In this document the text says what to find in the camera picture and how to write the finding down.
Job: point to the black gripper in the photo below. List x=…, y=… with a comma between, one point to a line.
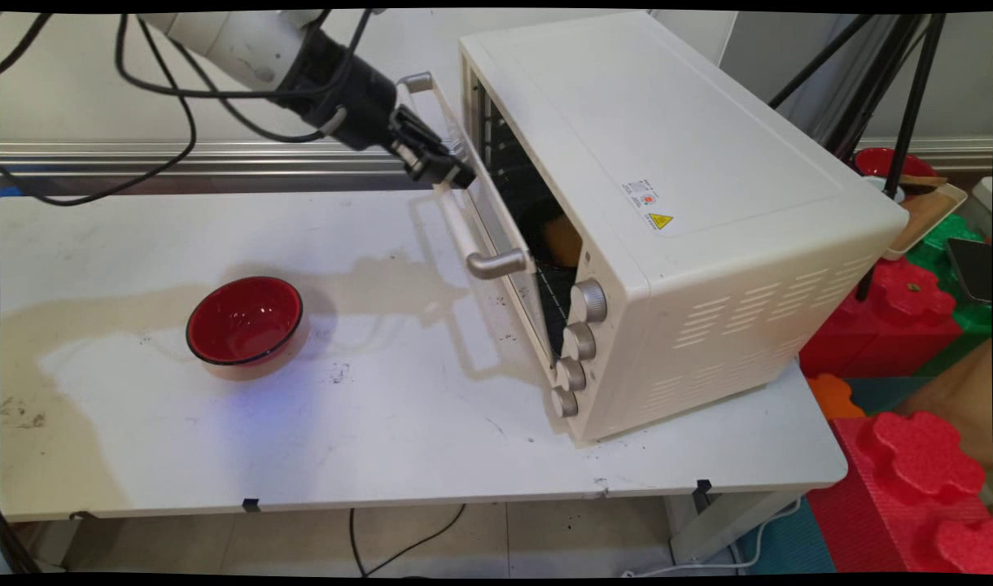
x=350, y=94

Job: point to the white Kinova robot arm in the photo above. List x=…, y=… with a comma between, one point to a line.
x=236, y=41

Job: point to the bread in oven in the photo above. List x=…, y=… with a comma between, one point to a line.
x=563, y=241

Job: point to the white label sticker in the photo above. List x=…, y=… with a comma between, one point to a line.
x=640, y=193

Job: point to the large silver oven knob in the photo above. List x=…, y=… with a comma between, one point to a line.
x=591, y=300

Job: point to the yellow warning sticker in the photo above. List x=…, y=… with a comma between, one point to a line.
x=660, y=220

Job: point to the red bowl with black rim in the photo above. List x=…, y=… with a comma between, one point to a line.
x=244, y=319

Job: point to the cream toaster oven body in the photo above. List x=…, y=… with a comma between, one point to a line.
x=708, y=203

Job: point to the small silver oven knob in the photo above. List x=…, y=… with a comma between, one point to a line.
x=565, y=402

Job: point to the black table edge clip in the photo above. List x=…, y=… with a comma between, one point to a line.
x=702, y=487
x=251, y=505

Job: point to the red bowl on tray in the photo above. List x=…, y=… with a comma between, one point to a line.
x=875, y=161

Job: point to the small white bowl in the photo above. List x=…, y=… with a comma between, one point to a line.
x=879, y=187

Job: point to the orange foam block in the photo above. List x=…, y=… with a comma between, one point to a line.
x=834, y=397

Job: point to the white table leg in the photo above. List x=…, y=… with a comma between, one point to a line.
x=724, y=529

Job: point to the black tripod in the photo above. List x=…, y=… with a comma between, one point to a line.
x=912, y=114

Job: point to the wooden tray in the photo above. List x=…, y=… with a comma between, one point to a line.
x=928, y=216

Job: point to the teal foam block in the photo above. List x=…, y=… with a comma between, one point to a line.
x=883, y=395

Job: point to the blue floor mat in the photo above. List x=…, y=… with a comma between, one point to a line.
x=789, y=545

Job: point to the black tablet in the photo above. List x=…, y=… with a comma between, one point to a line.
x=975, y=268

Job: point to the green foam block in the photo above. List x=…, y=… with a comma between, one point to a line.
x=973, y=321

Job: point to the large red foam block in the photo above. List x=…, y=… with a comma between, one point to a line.
x=912, y=488

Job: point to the aluminium rail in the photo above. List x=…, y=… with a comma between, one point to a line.
x=220, y=159

